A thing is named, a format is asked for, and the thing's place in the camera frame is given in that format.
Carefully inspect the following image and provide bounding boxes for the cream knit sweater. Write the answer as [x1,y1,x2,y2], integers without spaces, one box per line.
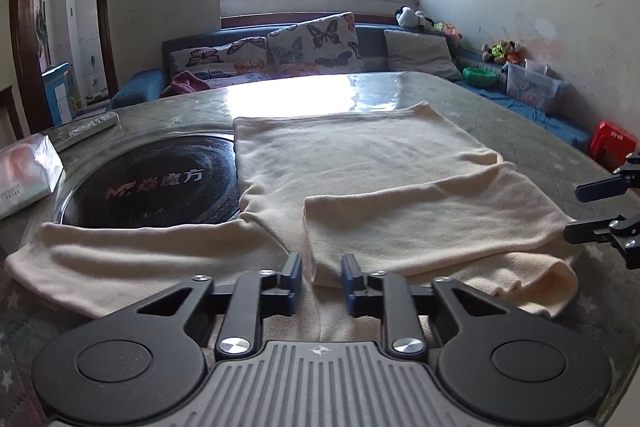
[4,103,578,341]

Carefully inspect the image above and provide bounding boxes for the red box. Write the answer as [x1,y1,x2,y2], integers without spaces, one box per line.
[588,120,638,171]

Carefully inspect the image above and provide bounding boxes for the clear plastic storage box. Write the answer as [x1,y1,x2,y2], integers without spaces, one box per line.
[506,58,570,114]

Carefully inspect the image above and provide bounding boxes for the black round induction cooktop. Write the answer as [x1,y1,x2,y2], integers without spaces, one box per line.
[56,134,240,229]

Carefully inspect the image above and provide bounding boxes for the blue corner sofa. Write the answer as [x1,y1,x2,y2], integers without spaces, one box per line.
[106,22,594,153]

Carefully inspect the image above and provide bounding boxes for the colourful plush toys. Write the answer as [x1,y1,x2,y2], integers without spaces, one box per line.
[480,40,524,65]

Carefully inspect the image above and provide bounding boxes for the green bowl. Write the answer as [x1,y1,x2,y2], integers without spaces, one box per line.
[462,67,499,89]

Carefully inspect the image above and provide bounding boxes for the magenta cloth on sofa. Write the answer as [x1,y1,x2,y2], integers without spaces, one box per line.
[160,70,210,98]

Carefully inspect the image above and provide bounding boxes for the butterfly cushion left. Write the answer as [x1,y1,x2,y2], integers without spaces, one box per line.
[169,37,269,87]

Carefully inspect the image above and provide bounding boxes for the butterfly cushion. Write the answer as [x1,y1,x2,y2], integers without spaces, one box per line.
[267,12,364,77]
[169,37,269,87]

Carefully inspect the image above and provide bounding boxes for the grey remote control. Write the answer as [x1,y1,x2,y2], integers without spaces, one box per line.
[49,112,119,152]

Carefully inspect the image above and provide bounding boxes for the grey plain cushion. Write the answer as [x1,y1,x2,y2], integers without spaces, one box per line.
[384,30,462,81]

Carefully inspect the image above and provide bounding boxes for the butterfly cushion right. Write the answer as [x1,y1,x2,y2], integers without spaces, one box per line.
[267,12,364,77]

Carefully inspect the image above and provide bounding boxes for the pink tissue pack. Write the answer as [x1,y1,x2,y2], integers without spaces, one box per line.
[0,133,64,219]

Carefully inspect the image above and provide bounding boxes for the panda plush toy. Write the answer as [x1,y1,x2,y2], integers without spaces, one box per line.
[395,5,434,32]

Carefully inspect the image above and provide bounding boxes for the blue white small cabinet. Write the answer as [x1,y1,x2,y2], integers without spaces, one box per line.
[41,63,74,127]

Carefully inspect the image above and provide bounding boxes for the dark wood door frame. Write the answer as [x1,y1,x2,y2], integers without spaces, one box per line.
[9,0,119,132]

